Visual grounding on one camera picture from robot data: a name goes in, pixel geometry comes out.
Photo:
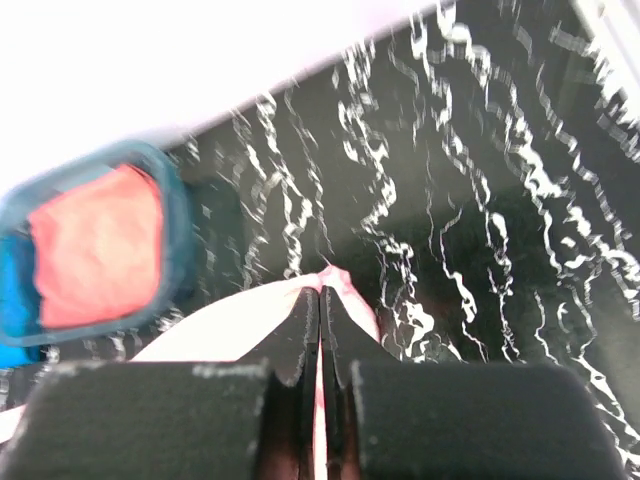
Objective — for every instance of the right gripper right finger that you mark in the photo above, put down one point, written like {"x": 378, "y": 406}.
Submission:
{"x": 386, "y": 419}

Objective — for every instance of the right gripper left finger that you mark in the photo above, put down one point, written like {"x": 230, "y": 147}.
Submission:
{"x": 249, "y": 419}

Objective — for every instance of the pink t shirt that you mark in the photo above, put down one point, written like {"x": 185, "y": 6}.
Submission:
{"x": 227, "y": 329}

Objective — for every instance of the folded coral red t shirt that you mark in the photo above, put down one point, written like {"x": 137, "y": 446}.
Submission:
{"x": 98, "y": 249}

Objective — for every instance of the clear blue plastic bin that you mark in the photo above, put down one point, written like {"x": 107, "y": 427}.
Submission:
{"x": 178, "y": 248}

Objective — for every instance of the black marble pattern mat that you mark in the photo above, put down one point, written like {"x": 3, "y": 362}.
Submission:
{"x": 476, "y": 172}

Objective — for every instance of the folded blue t shirt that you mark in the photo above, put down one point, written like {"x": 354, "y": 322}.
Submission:
{"x": 20, "y": 301}

